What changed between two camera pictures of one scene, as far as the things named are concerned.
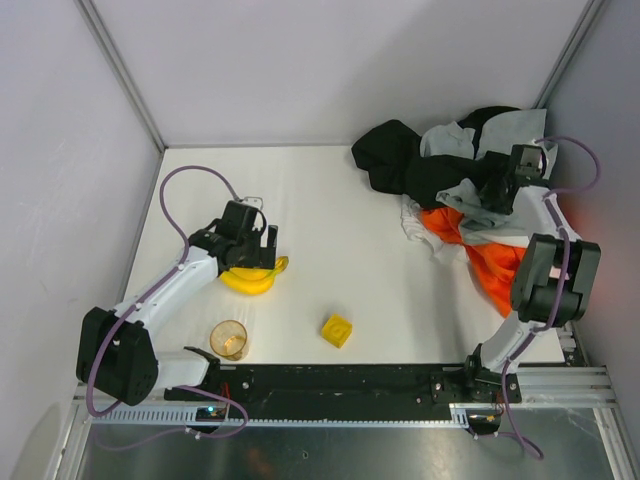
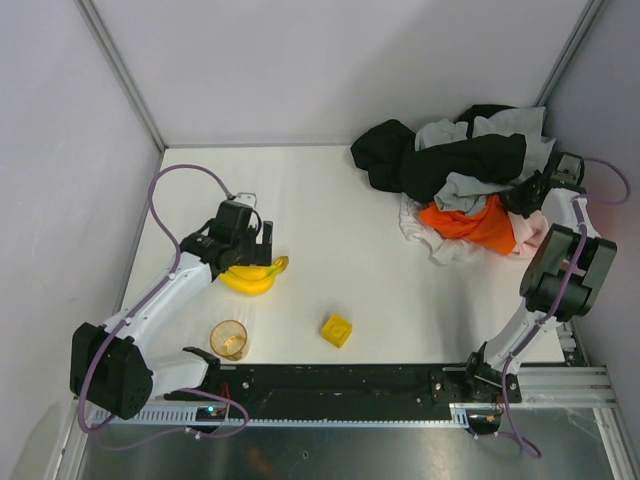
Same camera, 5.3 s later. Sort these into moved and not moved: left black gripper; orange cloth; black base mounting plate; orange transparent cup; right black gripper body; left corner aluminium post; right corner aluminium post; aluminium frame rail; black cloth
Moved: orange cloth; right black gripper body; black cloth
Not moved: aluminium frame rail; orange transparent cup; right corner aluminium post; black base mounting plate; left corner aluminium post; left black gripper
